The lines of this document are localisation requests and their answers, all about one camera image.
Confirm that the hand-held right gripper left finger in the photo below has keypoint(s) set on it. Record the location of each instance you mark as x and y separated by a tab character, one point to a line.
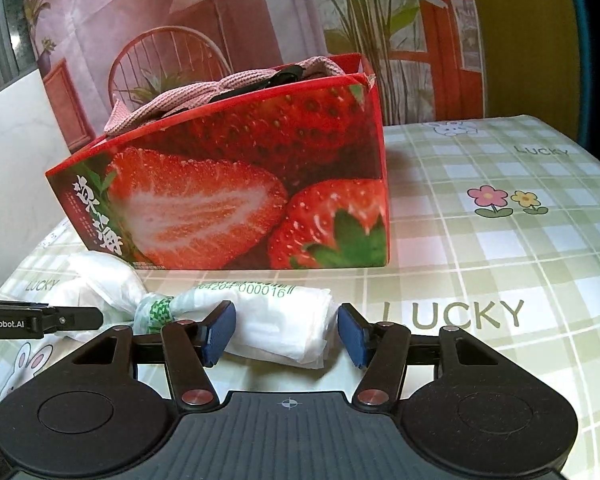
219	333

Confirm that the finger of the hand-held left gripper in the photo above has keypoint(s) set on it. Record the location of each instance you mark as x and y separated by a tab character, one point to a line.
75	319

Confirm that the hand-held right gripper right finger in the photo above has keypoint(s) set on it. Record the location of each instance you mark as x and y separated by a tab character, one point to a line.
353	335

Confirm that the white plastic bag bundle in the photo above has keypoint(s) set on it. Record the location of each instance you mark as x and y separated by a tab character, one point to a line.
280	320

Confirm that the red strawberry print box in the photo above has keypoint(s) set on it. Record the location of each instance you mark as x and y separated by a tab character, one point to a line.
205	210

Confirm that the black sleep mask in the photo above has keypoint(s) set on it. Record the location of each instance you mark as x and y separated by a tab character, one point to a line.
280	77

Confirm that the green checked tablecloth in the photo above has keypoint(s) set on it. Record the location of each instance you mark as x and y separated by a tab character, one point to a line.
480	270

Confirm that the printed room scene backdrop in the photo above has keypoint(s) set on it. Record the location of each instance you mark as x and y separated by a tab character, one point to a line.
305	20

